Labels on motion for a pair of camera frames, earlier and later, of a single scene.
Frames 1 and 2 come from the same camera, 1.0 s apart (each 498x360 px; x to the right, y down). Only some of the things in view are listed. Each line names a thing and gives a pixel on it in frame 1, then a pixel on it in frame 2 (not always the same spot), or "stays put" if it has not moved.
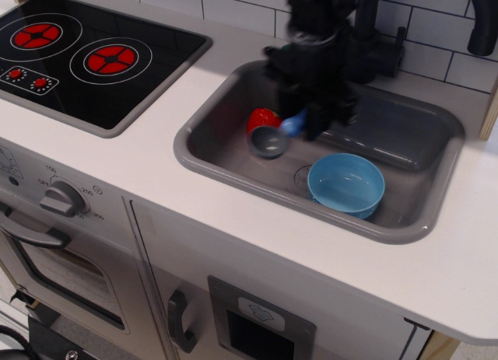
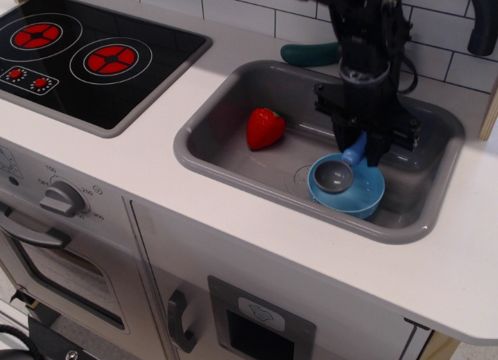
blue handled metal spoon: (294, 123) -> (335, 176)
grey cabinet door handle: (184, 340) stays put
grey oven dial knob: (64, 198) stays put
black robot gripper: (310, 68) -> (368, 100)
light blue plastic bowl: (346, 183) stays put
